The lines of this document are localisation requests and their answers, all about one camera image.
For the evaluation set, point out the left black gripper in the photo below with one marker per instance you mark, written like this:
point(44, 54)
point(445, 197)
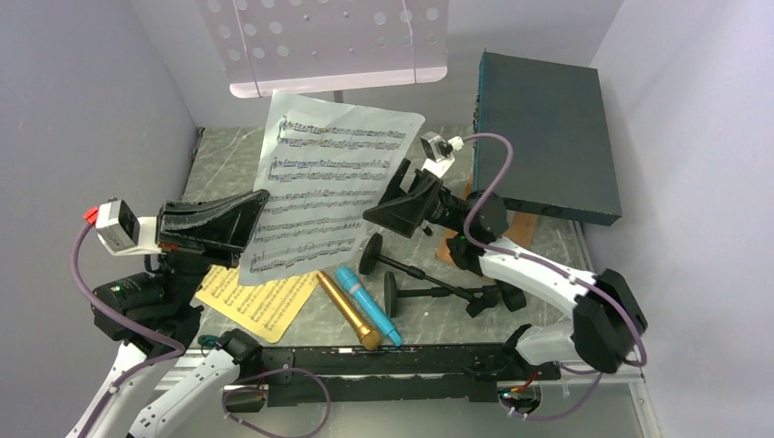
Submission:
point(217, 228)

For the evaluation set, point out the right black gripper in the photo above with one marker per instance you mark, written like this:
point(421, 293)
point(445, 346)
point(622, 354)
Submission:
point(405, 212)

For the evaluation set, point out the yellow paper sheet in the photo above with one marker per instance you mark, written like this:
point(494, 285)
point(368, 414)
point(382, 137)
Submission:
point(266, 310)

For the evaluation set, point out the white sheet music page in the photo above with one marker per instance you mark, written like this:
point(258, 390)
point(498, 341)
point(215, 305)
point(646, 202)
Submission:
point(323, 165)

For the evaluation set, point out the black microphone stand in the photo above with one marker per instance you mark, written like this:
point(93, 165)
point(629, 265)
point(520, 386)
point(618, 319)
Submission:
point(478, 298)
point(514, 298)

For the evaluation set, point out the lilac music stand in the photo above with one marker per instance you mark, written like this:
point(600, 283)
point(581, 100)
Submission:
point(318, 46)

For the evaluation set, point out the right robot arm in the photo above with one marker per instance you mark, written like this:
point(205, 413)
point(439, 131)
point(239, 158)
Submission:
point(604, 323)

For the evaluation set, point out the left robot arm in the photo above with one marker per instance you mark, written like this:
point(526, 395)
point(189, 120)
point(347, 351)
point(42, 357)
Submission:
point(151, 314)

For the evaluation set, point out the blue microphone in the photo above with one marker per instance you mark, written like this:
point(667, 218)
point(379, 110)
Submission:
point(350, 281)

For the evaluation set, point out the wooden base board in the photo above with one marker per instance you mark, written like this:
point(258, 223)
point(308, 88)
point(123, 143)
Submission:
point(521, 229)

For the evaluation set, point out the gold microphone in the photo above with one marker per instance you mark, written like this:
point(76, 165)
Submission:
point(368, 336)

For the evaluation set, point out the dark teal tilted board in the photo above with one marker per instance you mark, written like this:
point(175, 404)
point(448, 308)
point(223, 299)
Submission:
point(553, 115)

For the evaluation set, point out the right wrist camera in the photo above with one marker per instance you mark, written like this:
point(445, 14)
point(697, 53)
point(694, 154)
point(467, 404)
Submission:
point(439, 152)

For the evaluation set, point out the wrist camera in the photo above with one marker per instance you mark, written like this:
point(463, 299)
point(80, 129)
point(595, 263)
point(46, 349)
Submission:
point(121, 232)
point(439, 152)

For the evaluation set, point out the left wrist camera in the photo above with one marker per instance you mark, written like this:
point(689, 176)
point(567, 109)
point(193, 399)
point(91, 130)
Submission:
point(121, 232)

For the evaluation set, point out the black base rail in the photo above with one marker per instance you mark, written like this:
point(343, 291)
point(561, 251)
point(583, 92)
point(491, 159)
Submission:
point(475, 372)

